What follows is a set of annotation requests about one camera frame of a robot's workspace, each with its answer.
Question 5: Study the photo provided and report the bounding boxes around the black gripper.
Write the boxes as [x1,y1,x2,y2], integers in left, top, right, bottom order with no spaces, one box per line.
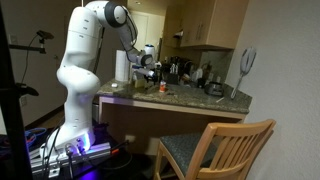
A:
[132,64,160,84]

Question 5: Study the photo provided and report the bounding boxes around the yellow sponge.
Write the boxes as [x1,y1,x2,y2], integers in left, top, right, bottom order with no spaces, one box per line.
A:
[134,77,146,89]

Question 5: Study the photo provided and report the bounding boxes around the black coffee maker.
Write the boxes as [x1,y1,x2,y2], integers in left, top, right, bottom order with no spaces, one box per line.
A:
[161,56,204,88]

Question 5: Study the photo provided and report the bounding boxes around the clear jar blue lid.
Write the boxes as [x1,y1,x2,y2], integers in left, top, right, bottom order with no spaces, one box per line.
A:
[143,44,157,63]

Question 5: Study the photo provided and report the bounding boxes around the white paper towel roll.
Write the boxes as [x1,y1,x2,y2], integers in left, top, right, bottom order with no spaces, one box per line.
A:
[114,49,131,83]

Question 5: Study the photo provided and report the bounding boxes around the wooden counter base cabinet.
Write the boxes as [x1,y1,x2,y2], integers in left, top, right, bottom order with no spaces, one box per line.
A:
[98,95,248,158]

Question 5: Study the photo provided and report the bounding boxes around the dark metal pot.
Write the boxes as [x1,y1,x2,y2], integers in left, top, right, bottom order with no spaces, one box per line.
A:
[203,81,225,98]

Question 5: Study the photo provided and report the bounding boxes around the wooden chair dark cushion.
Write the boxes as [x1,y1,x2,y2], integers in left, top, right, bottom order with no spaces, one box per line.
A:
[153,119,277,180]

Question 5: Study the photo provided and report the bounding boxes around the white fly swatter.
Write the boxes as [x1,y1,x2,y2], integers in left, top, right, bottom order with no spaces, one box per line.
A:
[230,46,258,100]

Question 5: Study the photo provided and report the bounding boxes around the black stand pole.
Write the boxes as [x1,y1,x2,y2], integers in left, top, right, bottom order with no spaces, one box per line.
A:
[0,0,34,180]

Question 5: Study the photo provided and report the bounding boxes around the white wall outlet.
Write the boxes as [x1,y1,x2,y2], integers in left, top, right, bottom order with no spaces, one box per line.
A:
[124,134,137,144]

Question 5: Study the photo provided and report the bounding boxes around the wooden wall cabinet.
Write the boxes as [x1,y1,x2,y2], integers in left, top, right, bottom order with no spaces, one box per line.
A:
[179,0,249,51]

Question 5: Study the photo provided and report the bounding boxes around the aluminium robot mount rail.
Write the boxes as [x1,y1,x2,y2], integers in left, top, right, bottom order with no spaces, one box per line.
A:
[29,141,113,179]

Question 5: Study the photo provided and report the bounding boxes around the black cable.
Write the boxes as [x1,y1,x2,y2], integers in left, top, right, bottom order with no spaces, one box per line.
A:
[42,125,64,176]

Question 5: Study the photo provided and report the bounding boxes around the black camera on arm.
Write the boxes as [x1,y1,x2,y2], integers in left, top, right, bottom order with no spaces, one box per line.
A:
[8,29,55,55]

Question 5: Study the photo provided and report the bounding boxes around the blue cable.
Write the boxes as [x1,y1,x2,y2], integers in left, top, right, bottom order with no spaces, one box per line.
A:
[23,127,48,148]

